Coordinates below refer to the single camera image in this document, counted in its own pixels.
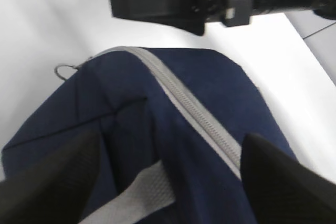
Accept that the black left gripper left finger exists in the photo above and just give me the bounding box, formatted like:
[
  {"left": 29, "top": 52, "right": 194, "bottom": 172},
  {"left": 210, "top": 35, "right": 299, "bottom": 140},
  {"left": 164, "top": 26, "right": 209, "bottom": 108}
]
[{"left": 1, "top": 131, "right": 100, "bottom": 223}]

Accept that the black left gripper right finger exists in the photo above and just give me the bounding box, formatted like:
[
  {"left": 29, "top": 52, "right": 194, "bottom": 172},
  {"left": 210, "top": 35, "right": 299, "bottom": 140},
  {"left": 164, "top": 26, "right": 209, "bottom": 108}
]
[{"left": 240, "top": 134, "right": 335, "bottom": 223}]

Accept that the navy blue lunch bag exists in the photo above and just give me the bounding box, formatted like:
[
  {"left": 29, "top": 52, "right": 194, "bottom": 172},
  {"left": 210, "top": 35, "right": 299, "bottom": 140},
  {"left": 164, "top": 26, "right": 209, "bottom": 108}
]
[{"left": 2, "top": 48, "right": 294, "bottom": 223}]

